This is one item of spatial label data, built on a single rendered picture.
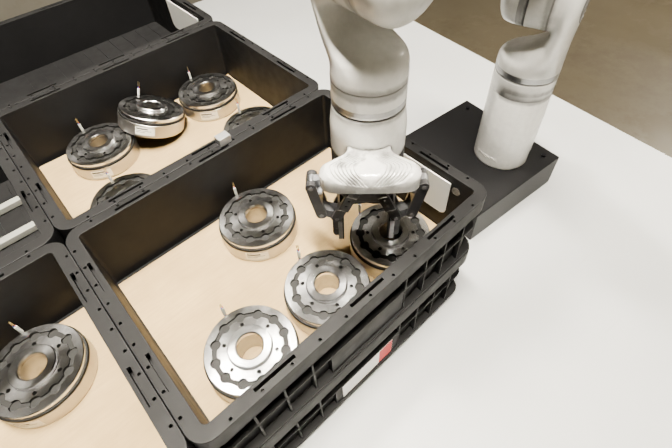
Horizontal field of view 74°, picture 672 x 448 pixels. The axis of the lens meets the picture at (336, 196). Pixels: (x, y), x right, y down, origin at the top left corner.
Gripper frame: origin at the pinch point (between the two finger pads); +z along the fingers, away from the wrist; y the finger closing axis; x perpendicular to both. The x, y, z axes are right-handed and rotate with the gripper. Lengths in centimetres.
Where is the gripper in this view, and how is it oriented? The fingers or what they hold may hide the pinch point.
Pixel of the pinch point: (365, 225)
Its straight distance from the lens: 56.3
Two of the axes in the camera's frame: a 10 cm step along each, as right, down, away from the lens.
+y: -10.0, 0.1, 0.4
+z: 0.4, 6.6, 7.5
